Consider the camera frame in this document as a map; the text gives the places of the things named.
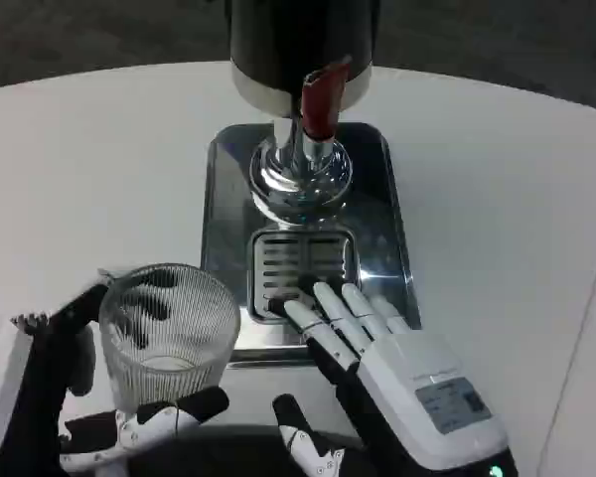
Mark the black steel drink dispenser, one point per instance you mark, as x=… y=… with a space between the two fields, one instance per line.
x=278 y=49

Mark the steel serving tray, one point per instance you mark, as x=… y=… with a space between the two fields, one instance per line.
x=228 y=208

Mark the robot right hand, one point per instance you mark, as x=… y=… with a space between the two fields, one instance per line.
x=417 y=377

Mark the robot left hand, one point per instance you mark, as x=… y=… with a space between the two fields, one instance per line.
x=40 y=358

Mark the steel drip tray with grid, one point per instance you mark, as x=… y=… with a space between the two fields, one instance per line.
x=283 y=258

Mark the red tap lever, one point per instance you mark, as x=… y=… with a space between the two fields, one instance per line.
x=320 y=104

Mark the clear ribbed glass cup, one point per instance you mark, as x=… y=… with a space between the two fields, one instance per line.
x=169 y=343

